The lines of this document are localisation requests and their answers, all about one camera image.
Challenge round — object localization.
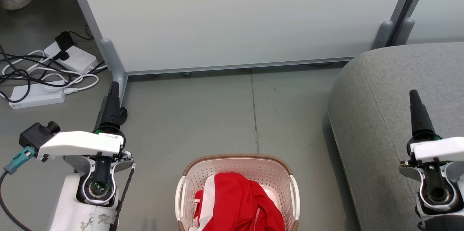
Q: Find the grey fabric sofa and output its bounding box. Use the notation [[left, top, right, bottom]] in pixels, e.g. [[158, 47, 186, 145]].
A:
[[327, 42, 464, 231]]

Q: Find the white square power strip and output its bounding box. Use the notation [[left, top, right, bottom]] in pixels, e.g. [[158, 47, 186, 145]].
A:
[[44, 41, 99, 76]]

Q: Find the white perforated laundry basket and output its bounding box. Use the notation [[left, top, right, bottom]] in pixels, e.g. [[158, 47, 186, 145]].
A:
[[175, 153, 301, 231]]

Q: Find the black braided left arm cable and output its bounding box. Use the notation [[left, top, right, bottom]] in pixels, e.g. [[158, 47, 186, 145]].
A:
[[112, 164, 137, 231]]

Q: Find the black left camera cable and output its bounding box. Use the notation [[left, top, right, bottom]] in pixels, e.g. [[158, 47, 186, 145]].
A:
[[0, 169, 34, 231]]

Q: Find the white power cable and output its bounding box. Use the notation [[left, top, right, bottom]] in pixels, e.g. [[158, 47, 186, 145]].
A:
[[1, 49, 100, 96]]

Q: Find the black cable bundle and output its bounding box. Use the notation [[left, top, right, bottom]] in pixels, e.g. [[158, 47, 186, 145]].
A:
[[0, 24, 108, 103]]

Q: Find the narrow white partition panel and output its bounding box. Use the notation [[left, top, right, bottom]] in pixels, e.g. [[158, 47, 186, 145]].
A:
[[406, 0, 464, 45]]

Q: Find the teal left camera connector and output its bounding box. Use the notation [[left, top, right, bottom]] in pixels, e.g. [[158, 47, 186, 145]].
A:
[[3, 146, 37, 176]]

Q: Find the long white power strip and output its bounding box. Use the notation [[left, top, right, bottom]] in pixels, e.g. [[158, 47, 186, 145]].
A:
[[9, 83, 66, 110]]

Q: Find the large white partition panel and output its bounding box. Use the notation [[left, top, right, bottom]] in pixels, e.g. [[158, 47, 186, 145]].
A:
[[74, 0, 414, 76]]

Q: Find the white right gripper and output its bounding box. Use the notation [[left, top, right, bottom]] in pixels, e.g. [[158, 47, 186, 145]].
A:
[[406, 89, 464, 163]]

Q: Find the red garment with white trim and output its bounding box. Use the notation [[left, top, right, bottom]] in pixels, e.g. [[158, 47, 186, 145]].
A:
[[188, 172, 286, 231]]

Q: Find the grey partition frame post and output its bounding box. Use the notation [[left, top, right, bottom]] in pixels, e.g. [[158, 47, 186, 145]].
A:
[[372, 0, 424, 50], [65, 0, 128, 116], [393, 0, 436, 46]]

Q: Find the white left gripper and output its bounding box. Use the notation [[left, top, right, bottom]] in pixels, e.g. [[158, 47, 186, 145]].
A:
[[37, 81, 126, 161]]

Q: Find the black power adapter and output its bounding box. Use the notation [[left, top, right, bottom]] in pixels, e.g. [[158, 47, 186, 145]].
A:
[[55, 31, 75, 51]]

